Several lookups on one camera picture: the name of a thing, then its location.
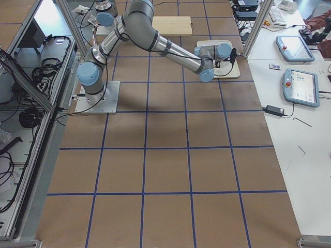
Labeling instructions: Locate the bamboo cutting board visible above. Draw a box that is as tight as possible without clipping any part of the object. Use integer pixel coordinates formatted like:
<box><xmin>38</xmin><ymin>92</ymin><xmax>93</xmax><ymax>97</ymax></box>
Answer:
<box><xmin>153</xmin><ymin>16</ymin><xmax>192</xmax><ymax>36</ymax></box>

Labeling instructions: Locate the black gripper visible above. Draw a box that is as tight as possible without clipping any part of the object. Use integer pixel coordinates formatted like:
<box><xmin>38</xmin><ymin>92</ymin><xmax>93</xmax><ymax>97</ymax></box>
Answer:
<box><xmin>215</xmin><ymin>48</ymin><xmax>237</xmax><ymax>68</ymax></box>

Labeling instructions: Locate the aluminium frame post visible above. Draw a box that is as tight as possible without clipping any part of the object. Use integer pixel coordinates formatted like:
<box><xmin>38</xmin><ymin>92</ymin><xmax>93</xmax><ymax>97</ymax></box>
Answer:
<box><xmin>242</xmin><ymin>0</ymin><xmax>274</xmax><ymax>59</ymax></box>

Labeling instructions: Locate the black allen key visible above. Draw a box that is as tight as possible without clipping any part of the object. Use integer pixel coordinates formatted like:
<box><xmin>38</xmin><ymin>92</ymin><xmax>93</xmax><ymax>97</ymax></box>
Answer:
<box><xmin>293</xmin><ymin>117</ymin><xmax>312</xmax><ymax>128</ymax></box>

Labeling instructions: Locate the teach pendant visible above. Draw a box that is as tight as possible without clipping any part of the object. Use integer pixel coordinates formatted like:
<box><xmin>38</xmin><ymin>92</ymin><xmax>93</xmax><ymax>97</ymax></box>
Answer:
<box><xmin>276</xmin><ymin>36</ymin><xmax>315</xmax><ymax>62</ymax></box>
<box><xmin>282</xmin><ymin>68</ymin><xmax>320</xmax><ymax>107</ymax></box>

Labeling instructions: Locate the small printed card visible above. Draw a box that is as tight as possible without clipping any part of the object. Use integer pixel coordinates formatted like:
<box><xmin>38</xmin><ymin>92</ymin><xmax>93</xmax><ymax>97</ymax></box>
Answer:
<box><xmin>269</xmin><ymin>64</ymin><xmax>282</xmax><ymax>70</ymax></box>

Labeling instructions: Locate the black monitor box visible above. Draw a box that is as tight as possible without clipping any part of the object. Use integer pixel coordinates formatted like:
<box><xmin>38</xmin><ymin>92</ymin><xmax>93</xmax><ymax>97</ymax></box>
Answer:
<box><xmin>18</xmin><ymin>19</ymin><xmax>46</xmax><ymax>54</ymax></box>

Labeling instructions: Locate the lower teach pendant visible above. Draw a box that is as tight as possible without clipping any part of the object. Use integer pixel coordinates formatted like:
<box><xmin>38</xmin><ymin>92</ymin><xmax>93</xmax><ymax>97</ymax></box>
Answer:
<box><xmin>282</xmin><ymin>68</ymin><xmax>320</xmax><ymax>107</ymax></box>

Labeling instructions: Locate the black power adapter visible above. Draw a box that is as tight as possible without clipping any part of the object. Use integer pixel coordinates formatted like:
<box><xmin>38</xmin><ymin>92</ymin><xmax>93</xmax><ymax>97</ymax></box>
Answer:
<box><xmin>262</xmin><ymin>105</ymin><xmax>284</xmax><ymax>117</ymax></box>

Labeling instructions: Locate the upper teach pendant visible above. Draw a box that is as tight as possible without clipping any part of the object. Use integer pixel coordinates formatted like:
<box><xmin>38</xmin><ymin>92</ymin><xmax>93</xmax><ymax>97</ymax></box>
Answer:
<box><xmin>276</xmin><ymin>36</ymin><xmax>315</xmax><ymax>62</ymax></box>

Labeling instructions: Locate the coiled black cable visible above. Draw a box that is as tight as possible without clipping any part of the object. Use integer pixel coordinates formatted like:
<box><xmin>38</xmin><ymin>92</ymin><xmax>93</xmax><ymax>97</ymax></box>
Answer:
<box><xmin>19</xmin><ymin>105</ymin><xmax>42</xmax><ymax>129</ymax></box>

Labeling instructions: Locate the cream bear tray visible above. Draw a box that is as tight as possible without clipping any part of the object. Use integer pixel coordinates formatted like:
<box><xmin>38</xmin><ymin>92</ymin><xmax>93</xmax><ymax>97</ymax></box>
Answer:
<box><xmin>194</xmin><ymin>40</ymin><xmax>240</xmax><ymax>79</ymax></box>

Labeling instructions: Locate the white keyboard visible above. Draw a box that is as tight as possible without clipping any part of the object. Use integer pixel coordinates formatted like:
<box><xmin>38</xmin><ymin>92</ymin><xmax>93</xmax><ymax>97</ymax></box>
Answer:
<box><xmin>268</xmin><ymin>6</ymin><xmax>287</xmax><ymax>27</ymax></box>

